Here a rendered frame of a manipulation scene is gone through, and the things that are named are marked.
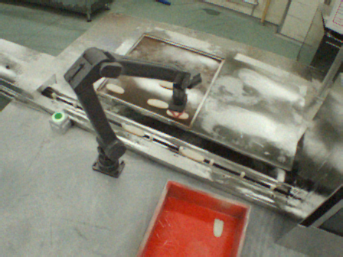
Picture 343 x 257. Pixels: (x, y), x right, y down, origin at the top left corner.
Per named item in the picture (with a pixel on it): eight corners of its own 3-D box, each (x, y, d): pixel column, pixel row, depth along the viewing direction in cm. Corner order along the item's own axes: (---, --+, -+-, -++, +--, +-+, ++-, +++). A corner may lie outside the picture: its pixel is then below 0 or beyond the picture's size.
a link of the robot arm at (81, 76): (53, 66, 69) (67, 85, 65) (94, 41, 73) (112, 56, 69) (99, 146, 107) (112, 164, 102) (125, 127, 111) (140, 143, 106)
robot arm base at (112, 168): (91, 169, 109) (117, 179, 107) (88, 157, 103) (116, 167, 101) (100, 153, 114) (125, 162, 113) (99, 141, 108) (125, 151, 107)
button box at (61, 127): (52, 135, 122) (47, 118, 114) (62, 124, 127) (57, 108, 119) (64, 141, 121) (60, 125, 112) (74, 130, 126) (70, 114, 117)
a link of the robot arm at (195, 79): (168, 66, 102) (183, 78, 98) (190, 54, 106) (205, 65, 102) (168, 88, 112) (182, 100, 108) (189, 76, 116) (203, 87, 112)
